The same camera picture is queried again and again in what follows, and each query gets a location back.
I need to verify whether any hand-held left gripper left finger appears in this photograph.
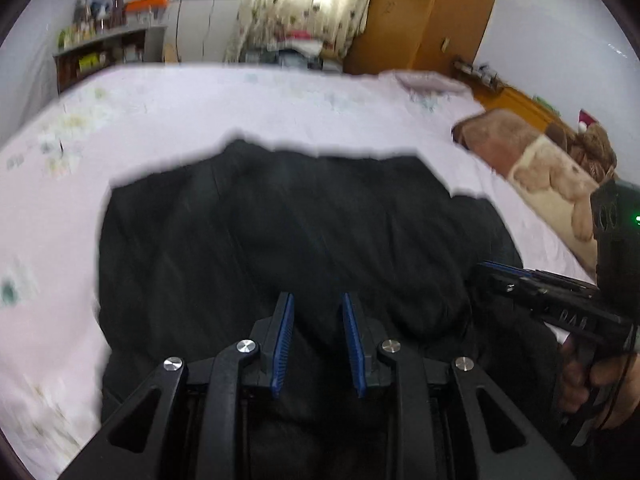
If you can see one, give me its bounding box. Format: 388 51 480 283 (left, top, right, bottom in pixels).
57 291 296 480

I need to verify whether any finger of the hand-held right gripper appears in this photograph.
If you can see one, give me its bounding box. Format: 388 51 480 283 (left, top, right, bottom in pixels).
475 270 552 312
477 260 599 293

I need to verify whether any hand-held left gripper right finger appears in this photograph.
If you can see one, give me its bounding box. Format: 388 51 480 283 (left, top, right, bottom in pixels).
341 291 576 480

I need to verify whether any black puffer jacket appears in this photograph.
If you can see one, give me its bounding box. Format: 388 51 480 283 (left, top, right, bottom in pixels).
95 139 571 480

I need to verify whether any pile of clothes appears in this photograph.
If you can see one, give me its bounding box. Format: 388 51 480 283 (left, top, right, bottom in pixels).
240 30 351 71

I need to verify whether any person's right hand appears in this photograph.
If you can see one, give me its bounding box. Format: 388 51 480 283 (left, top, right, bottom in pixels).
557 337 640 431

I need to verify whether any brown teddy bear plush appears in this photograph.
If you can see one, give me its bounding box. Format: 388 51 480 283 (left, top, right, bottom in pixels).
570 122 618 181

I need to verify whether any brown bear print pillow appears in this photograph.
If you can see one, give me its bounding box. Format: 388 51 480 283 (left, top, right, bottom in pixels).
451 109 608 261

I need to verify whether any wooden headboard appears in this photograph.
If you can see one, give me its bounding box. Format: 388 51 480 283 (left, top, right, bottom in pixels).
452 57 601 131

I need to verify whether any bed with floral sheet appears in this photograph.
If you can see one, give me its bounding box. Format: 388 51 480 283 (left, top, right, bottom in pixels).
0 62 601 480

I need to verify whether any wooden wardrobe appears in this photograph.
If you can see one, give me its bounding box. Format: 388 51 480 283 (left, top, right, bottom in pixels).
342 0 506 88

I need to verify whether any white cabinet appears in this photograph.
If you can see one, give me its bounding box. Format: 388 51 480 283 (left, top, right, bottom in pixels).
165 0 241 63

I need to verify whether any heart print curtain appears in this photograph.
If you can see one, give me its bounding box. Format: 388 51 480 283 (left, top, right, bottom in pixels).
225 0 381 63

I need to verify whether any wooden shelf unit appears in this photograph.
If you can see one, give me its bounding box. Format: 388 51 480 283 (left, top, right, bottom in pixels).
52 25 168 93

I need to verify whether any orange storage box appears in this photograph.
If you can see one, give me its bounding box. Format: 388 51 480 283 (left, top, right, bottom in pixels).
124 0 168 26

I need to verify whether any row of bottles and jars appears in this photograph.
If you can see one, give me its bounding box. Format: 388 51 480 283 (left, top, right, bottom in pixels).
57 0 110 51

